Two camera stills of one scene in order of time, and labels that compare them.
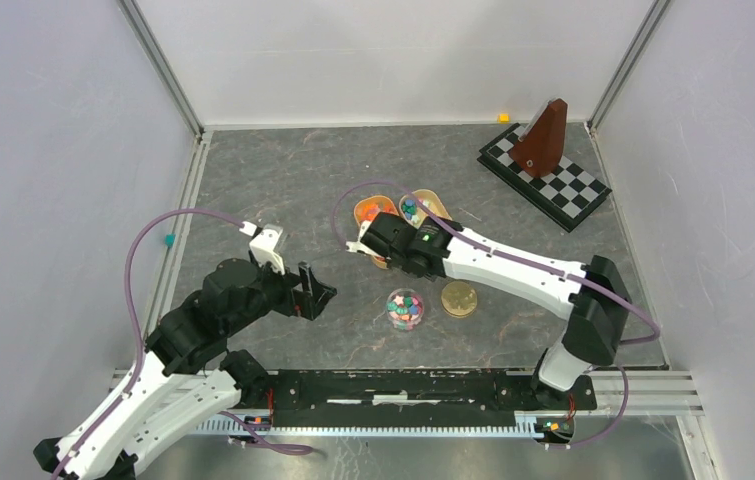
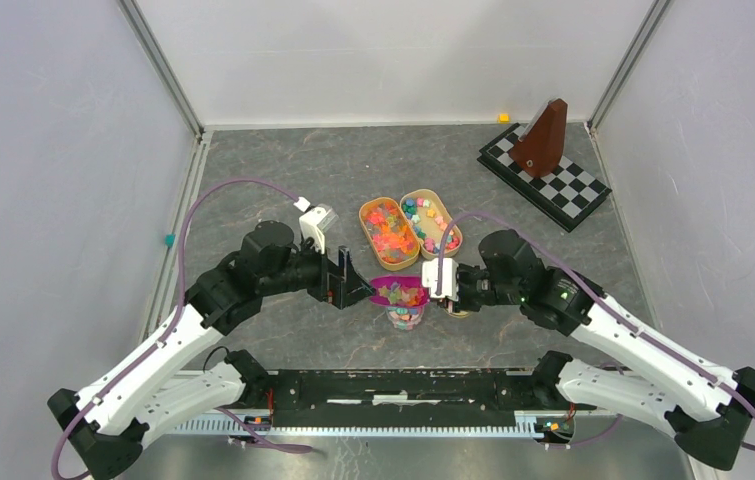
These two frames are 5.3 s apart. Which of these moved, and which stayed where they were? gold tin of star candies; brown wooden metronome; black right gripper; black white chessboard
Moved: black right gripper
Stayed: black white chessboard; gold tin of star candies; brown wooden metronome
